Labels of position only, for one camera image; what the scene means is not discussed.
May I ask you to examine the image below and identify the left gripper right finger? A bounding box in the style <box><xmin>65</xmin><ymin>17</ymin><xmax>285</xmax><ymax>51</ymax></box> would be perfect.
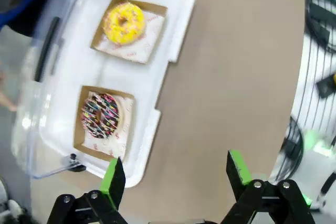
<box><xmin>219</xmin><ymin>150</ymin><xmax>316</xmax><ymax>224</ymax></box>

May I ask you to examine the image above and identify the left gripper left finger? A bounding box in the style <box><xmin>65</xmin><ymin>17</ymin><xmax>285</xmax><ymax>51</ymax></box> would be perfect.
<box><xmin>49</xmin><ymin>156</ymin><xmax>130</xmax><ymax>224</ymax></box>

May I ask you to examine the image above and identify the brown cardboard donut box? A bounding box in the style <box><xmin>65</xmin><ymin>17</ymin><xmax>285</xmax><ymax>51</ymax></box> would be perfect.
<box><xmin>90</xmin><ymin>0</ymin><xmax>169</xmax><ymax>65</ymax></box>
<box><xmin>72</xmin><ymin>84</ymin><xmax>137</xmax><ymax>163</ymax></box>

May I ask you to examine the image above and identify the chocolate donut with coloured sprinkles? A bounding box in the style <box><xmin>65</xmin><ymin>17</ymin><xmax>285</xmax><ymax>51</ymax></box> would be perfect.
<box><xmin>80</xmin><ymin>93</ymin><xmax>121</xmax><ymax>140</ymax></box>

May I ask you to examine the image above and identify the yellow glazed donut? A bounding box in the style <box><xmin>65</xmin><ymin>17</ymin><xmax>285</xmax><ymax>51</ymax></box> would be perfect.
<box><xmin>102</xmin><ymin>2</ymin><xmax>146</xmax><ymax>46</ymax></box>

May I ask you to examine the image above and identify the person's right hand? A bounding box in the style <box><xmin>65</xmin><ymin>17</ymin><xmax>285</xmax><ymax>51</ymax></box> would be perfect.
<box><xmin>0</xmin><ymin>73</ymin><xmax>18</xmax><ymax>112</ymax></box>

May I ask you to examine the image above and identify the white printed paper liner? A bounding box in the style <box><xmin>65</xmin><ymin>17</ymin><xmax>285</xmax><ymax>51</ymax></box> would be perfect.
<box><xmin>83</xmin><ymin>91</ymin><xmax>135</xmax><ymax>162</ymax></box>
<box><xmin>96</xmin><ymin>11</ymin><xmax>166</xmax><ymax>63</ymax></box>

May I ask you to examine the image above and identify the clear plastic lid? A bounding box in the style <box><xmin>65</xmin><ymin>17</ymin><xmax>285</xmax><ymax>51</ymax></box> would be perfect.
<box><xmin>12</xmin><ymin>0</ymin><xmax>144</xmax><ymax>180</ymax></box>

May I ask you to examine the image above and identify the white plastic tray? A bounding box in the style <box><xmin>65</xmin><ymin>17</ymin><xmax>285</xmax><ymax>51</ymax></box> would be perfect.
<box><xmin>39</xmin><ymin>0</ymin><xmax>196</xmax><ymax>188</ymax></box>

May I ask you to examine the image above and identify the small black box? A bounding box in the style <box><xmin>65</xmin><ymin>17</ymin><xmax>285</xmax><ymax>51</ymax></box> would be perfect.
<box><xmin>316</xmin><ymin>73</ymin><xmax>336</xmax><ymax>99</ymax></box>

